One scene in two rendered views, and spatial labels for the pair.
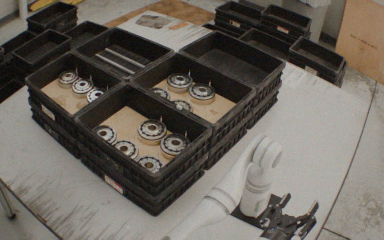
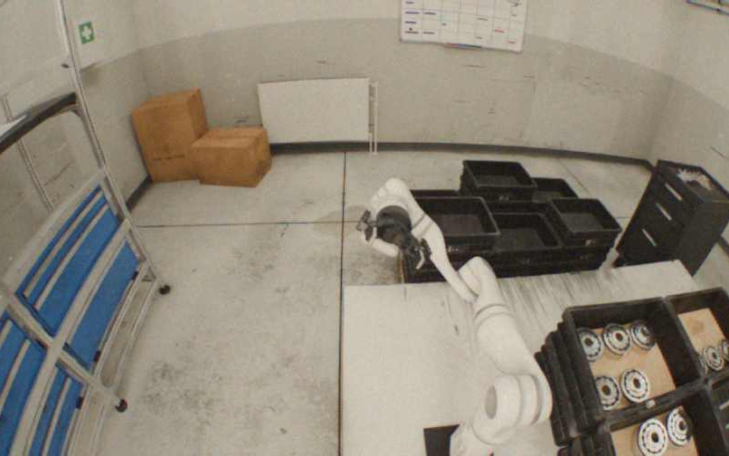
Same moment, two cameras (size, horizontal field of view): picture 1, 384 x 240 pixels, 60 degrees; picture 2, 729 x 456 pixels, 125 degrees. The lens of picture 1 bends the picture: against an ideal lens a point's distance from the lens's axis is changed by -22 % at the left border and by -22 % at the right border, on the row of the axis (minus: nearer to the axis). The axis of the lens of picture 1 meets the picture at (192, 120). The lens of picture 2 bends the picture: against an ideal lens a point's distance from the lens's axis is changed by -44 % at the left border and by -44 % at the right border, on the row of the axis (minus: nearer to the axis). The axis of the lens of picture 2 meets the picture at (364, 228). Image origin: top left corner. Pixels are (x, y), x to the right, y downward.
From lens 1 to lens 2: 110 cm
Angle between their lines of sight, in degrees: 95
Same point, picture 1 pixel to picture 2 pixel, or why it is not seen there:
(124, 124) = (653, 373)
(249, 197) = not seen: hidden behind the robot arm
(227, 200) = (487, 313)
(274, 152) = (503, 381)
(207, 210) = (492, 296)
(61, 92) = (710, 339)
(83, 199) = not seen: hidden behind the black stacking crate
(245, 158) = (526, 362)
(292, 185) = not seen: outside the picture
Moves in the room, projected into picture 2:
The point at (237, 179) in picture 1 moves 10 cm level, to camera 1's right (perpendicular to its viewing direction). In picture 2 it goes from (505, 337) to (468, 365)
